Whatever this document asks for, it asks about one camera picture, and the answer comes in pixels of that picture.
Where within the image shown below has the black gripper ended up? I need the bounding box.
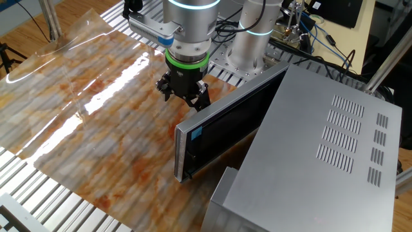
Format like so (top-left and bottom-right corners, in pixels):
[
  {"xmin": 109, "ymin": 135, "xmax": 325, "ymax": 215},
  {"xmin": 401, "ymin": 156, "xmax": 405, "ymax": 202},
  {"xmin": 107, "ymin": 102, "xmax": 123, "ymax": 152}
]
[{"xmin": 155, "ymin": 62, "xmax": 212, "ymax": 113}]

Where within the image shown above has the microwave door with handle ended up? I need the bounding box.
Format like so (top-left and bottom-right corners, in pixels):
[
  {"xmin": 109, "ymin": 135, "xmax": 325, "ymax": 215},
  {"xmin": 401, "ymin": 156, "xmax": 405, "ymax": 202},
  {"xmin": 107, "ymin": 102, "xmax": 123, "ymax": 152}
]
[{"xmin": 173, "ymin": 61, "xmax": 290, "ymax": 184}]

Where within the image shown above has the silver microwave oven body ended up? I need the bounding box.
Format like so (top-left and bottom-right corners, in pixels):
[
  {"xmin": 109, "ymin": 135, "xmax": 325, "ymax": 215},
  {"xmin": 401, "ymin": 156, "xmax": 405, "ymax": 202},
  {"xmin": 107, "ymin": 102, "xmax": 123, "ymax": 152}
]
[{"xmin": 201, "ymin": 64, "xmax": 403, "ymax": 232}]

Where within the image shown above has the orange marble pattern mat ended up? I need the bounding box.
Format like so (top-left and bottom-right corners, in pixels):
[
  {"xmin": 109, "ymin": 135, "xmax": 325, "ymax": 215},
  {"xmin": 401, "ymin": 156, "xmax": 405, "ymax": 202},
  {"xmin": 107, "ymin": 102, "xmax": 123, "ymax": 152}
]
[{"xmin": 0, "ymin": 8, "xmax": 258, "ymax": 232}]

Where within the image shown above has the small metal clamp stand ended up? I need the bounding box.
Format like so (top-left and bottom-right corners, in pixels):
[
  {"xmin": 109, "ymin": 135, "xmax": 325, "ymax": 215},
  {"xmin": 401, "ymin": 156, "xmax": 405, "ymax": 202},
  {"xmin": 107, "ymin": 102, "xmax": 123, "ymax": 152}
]
[{"xmin": 281, "ymin": 0, "xmax": 310, "ymax": 44}]

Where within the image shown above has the black monitor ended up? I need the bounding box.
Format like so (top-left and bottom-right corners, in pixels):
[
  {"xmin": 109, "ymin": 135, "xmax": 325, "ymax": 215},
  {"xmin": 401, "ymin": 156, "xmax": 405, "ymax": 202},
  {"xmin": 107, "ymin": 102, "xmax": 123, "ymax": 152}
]
[{"xmin": 307, "ymin": 0, "xmax": 365, "ymax": 29}]

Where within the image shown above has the beige desk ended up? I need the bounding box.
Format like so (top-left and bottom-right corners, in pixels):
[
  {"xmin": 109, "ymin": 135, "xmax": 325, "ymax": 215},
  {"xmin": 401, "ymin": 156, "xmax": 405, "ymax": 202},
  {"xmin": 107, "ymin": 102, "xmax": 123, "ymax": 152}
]
[{"xmin": 308, "ymin": 0, "xmax": 376, "ymax": 75}]

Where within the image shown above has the white calibration marker board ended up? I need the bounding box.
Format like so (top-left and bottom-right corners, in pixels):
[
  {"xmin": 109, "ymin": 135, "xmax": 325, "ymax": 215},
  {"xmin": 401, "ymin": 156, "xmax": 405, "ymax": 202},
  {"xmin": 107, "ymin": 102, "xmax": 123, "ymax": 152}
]
[{"xmin": 0, "ymin": 192, "xmax": 50, "ymax": 232}]

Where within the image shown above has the perforated robot base plate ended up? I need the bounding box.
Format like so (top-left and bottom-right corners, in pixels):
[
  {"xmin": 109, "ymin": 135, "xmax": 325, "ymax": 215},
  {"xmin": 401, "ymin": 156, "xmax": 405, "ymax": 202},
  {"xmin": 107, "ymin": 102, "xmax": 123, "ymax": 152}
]
[{"xmin": 208, "ymin": 41, "xmax": 291, "ymax": 88}]

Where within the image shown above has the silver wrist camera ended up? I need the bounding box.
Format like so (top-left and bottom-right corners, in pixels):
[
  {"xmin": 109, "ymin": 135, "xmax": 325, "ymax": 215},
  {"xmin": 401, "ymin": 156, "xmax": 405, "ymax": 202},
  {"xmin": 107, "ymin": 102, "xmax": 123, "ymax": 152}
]
[{"xmin": 127, "ymin": 12, "xmax": 183, "ymax": 49}]

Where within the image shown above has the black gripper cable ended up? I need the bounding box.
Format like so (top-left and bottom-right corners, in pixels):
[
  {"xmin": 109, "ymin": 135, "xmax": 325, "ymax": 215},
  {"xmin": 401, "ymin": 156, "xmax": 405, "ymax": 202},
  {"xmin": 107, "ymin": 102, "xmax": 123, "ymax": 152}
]
[{"xmin": 214, "ymin": 0, "xmax": 268, "ymax": 43}]

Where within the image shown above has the blue cable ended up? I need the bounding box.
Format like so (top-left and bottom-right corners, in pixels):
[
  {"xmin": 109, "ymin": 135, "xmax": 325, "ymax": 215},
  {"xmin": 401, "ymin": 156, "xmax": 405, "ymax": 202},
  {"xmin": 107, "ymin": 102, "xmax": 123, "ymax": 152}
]
[{"xmin": 301, "ymin": 19, "xmax": 351, "ymax": 69}]

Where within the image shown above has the aluminium frame post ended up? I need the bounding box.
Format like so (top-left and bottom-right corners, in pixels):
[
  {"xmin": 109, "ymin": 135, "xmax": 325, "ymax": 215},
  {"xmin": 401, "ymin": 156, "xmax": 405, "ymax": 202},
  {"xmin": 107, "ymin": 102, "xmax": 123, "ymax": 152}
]
[
  {"xmin": 363, "ymin": 28, "xmax": 412, "ymax": 95},
  {"xmin": 38, "ymin": 0, "xmax": 64, "ymax": 43}
]

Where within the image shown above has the black cable with adapter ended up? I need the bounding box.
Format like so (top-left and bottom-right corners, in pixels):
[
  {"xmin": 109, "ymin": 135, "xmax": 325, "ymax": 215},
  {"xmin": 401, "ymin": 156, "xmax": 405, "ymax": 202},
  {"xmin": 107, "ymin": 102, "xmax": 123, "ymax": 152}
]
[{"xmin": 314, "ymin": 24, "xmax": 357, "ymax": 70}]

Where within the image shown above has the black camera tripod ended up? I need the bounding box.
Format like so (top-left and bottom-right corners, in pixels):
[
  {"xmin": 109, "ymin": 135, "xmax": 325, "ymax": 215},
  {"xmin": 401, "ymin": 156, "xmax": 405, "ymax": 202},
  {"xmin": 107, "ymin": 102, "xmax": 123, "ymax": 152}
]
[{"xmin": 0, "ymin": 41, "xmax": 28, "ymax": 75}]

